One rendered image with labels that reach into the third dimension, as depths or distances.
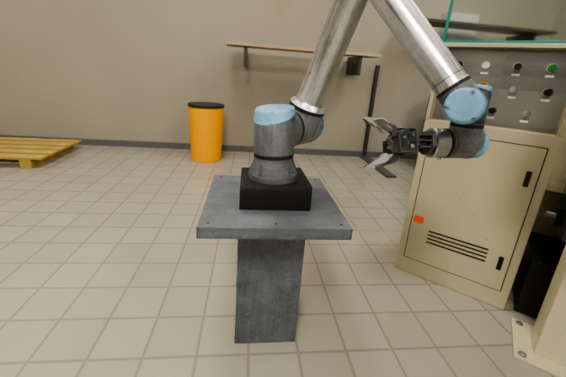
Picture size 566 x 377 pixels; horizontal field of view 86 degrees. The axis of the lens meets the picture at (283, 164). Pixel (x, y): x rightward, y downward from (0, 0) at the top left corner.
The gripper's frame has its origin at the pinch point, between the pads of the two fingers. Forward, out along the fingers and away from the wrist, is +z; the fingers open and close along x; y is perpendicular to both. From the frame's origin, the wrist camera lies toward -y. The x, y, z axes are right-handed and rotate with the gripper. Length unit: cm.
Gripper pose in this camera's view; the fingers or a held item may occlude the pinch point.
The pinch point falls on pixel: (361, 142)
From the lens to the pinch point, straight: 94.5
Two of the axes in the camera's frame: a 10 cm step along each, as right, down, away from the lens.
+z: -9.9, -0.1, -1.2
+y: 1.2, -0.9, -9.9
